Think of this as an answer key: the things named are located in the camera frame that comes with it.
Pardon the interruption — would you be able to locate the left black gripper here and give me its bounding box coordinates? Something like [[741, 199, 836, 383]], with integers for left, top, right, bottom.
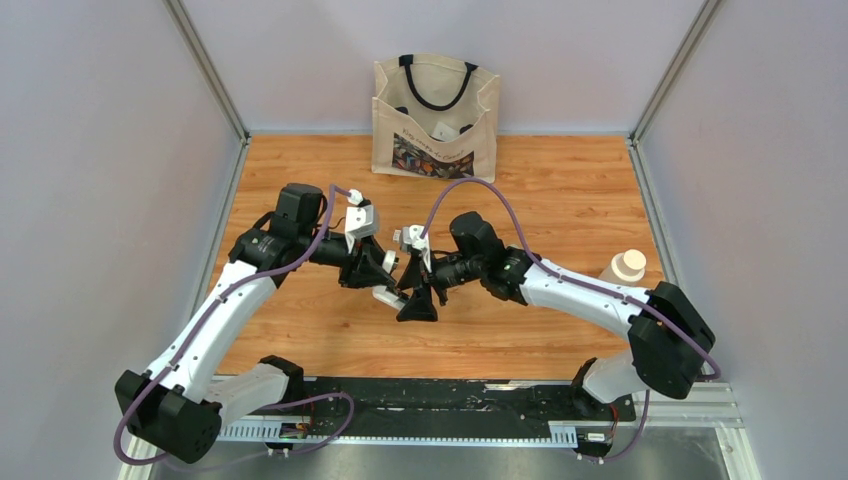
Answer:
[[299, 227, 396, 290]]

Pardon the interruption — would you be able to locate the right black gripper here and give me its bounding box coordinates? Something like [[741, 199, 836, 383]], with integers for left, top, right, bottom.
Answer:
[[396, 248, 485, 323]]

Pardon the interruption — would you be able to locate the white stapler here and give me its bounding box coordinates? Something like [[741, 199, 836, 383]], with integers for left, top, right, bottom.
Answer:
[[372, 250, 406, 311]]

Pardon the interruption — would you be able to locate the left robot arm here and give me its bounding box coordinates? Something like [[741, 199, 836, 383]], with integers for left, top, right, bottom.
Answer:
[[113, 183, 397, 466]]

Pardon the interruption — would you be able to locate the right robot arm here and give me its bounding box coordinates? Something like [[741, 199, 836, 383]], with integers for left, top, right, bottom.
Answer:
[[394, 211, 715, 419]]

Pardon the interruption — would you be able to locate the beige canvas tote bag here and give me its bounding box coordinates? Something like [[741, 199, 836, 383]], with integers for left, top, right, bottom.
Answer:
[[371, 53, 501, 182]]

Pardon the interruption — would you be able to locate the white plastic bottle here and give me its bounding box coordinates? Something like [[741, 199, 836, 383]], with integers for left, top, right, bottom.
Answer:
[[598, 249, 647, 286]]

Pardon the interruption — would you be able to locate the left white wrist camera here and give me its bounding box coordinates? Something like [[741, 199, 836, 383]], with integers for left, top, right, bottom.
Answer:
[[344, 189, 379, 253]]

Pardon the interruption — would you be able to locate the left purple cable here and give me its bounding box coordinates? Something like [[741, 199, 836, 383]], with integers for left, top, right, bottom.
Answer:
[[112, 184, 362, 466]]

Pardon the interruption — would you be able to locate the purple cable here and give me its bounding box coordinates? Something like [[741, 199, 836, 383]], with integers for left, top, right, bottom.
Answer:
[[419, 177, 723, 464], [112, 184, 362, 466]]

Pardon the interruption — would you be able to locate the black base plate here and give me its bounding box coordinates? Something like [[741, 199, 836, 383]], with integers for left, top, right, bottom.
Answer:
[[284, 377, 637, 440]]

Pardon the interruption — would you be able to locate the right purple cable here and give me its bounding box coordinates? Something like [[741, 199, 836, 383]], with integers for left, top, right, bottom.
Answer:
[[419, 177, 723, 464]]

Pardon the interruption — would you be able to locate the aluminium frame rail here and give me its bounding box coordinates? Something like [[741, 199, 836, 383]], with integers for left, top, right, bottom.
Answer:
[[128, 365, 760, 479]]

